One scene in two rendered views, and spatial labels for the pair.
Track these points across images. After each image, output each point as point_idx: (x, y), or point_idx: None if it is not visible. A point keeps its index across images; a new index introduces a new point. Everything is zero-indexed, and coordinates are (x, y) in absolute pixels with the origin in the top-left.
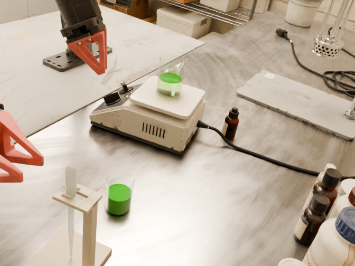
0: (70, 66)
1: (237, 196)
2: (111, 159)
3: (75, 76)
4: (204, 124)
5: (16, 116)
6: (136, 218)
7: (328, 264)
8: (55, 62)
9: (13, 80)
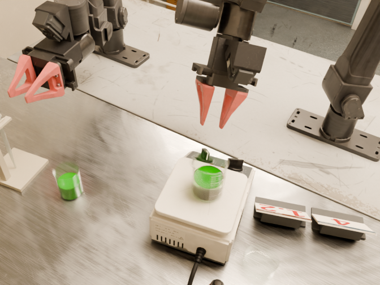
0: (299, 129)
1: None
2: (136, 181)
3: (283, 138)
4: (197, 255)
5: (188, 114)
6: (56, 206)
7: None
8: (298, 117)
9: (248, 100)
